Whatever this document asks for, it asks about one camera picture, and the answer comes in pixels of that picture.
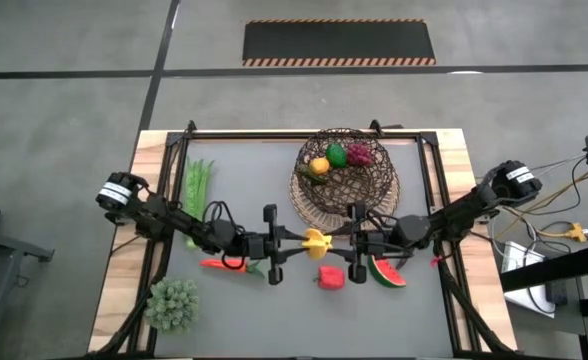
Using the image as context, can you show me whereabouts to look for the yellow power plug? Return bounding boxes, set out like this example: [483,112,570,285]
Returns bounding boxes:
[563,222,588,244]

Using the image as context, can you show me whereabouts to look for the purple toy grapes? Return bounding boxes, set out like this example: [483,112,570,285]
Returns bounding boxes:
[346,143,376,168]

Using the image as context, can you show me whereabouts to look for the green toy bean bunch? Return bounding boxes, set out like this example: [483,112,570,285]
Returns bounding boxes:
[182,157,216,250]

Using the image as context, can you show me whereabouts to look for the toy watermelon slice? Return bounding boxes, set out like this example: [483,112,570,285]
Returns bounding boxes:
[366,253,408,289]

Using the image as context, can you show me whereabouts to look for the dark wire basket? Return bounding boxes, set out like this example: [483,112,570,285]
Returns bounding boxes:
[293,128,400,219]

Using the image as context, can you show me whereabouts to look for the white box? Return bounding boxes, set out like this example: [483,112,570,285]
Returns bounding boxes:
[501,240,558,319]

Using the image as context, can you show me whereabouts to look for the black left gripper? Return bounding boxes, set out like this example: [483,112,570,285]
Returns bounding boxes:
[246,203,310,286]

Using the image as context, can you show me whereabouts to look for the green toy avocado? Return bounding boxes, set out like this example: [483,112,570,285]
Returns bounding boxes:
[325,142,349,169]

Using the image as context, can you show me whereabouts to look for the round woven placemat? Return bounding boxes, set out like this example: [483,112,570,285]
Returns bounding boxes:
[288,169,402,240]

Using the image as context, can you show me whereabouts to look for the black table frame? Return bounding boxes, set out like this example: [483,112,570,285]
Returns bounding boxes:
[86,119,520,360]

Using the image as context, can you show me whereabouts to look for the red toy bell pepper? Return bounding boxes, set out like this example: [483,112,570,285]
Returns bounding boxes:
[315,265,347,292]

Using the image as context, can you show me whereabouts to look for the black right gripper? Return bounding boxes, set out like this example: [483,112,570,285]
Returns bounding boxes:
[329,201,396,285]

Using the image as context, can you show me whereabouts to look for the green bushy toy plant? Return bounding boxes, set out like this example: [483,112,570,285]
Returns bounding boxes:
[143,278,201,336]

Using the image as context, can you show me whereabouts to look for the yellow toy starfruit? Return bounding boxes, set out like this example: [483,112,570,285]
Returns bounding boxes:
[301,227,334,262]

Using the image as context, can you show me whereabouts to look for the yellow-orange toy lemon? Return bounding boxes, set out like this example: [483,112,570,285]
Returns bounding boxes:
[308,156,331,177]

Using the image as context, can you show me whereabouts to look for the black hazard-striped floor mat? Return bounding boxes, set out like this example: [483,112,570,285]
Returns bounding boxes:
[242,18,437,68]

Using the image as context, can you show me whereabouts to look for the orange toy carrot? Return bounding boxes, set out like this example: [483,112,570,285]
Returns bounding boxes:
[198,257,267,280]

